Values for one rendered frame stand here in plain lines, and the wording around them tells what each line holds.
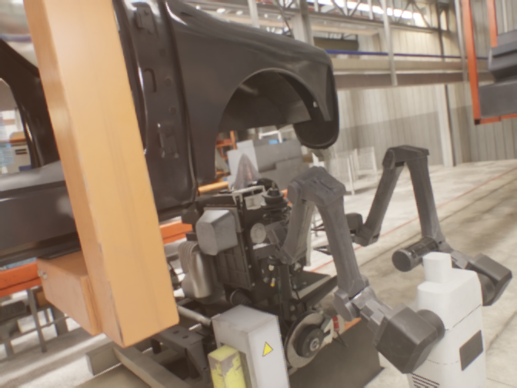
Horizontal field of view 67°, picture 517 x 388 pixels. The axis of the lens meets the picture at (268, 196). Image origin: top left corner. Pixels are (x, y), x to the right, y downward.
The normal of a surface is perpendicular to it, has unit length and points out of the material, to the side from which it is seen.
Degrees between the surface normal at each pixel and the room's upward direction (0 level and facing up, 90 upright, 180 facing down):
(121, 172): 90
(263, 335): 90
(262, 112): 90
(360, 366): 90
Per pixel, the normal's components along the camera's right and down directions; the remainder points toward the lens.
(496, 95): -0.73, 0.22
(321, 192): -0.07, -0.70
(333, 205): 0.54, 0.22
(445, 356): -0.31, 0.18
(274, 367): 0.66, -0.01
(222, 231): 0.35, 0.06
